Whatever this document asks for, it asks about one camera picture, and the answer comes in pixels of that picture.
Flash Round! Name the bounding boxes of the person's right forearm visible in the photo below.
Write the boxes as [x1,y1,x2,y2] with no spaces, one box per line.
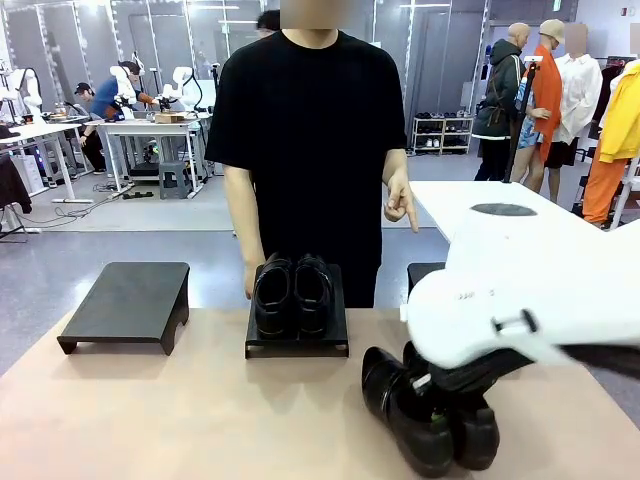
[228,197,267,272]

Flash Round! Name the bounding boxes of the black corrugated cable sleeve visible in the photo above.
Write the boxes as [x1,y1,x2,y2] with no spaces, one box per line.
[439,343,640,395]

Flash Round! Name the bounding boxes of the black leather loafer shoe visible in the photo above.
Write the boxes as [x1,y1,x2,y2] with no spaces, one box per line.
[401,341,502,472]
[360,346,456,479]

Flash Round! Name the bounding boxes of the white shoe rack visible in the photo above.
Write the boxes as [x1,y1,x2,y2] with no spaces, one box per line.
[411,114,475,156]

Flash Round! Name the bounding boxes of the mannequin in dark jacket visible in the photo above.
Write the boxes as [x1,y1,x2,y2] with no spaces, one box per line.
[471,21,532,182]

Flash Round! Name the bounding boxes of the person in blue shirt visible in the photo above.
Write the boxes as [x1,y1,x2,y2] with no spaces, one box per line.
[79,59,151,146]

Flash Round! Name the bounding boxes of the orange trousers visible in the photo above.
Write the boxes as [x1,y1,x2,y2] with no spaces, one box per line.
[581,155,630,227]

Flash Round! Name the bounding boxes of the large white table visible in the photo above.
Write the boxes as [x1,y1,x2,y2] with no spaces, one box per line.
[408,179,621,246]

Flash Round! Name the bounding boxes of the mannequin in orange garment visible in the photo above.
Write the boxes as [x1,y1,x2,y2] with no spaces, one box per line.
[509,18,567,194]

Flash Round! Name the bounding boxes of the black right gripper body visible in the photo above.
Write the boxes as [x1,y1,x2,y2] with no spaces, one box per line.
[425,366,484,402]

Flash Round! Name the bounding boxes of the black hanging garment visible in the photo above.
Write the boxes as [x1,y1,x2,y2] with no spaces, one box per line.
[0,153,33,215]

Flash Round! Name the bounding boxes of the black shoe stand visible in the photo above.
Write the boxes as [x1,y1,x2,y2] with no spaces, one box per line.
[56,261,192,357]
[244,262,350,360]
[406,261,447,310]

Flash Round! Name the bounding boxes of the person in black t-shirt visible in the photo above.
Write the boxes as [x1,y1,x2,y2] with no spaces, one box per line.
[204,0,409,310]

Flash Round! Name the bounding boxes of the dark-haired person behind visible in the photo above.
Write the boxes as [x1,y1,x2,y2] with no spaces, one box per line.
[256,8,282,40]

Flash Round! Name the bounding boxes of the yellow hanging garment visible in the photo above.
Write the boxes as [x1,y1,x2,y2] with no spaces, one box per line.
[597,58,640,165]

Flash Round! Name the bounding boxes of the person's left hand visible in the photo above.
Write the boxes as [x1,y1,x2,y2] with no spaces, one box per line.
[382,168,422,235]

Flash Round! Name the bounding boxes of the grey plastic stool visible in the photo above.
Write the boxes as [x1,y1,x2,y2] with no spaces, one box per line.
[158,160,193,201]

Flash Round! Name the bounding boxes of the black leather ankle shoe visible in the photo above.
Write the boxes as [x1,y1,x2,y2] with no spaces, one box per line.
[252,251,295,342]
[293,252,335,340]

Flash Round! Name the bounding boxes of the person's left forearm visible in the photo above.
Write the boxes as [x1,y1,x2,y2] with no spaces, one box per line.
[381,147,411,182]

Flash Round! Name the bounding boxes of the person with black cap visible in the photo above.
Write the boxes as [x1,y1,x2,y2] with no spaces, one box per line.
[73,81,109,175]

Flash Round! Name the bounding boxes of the white desk with robots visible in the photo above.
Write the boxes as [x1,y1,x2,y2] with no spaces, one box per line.
[83,117,211,197]

